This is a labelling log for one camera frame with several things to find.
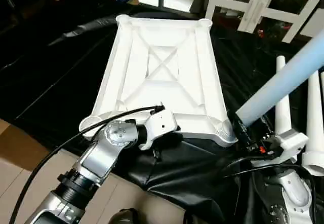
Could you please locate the white plastic table leg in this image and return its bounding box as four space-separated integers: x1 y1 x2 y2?
319 72 324 105
302 69 324 177
274 55 295 136
215 35 324 144

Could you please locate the white plastic table top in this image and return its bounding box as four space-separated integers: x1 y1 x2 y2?
78 14 239 148

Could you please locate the grey left robot foot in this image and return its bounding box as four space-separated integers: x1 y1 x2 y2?
108 208 141 224

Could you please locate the white glass door cabinet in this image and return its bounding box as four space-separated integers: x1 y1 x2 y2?
204 0 324 43

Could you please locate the black mat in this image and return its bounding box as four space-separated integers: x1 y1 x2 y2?
0 0 324 224

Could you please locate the flat brown cardboard sheet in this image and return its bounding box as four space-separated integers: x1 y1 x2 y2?
0 119 79 176

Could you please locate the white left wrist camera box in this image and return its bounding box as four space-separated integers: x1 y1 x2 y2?
136 110 180 152

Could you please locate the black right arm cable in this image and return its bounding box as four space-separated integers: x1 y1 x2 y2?
222 153 318 224

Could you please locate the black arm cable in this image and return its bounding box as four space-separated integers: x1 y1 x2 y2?
222 153 318 224
9 104 166 224

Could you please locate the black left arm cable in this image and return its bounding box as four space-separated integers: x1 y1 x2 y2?
9 104 166 224

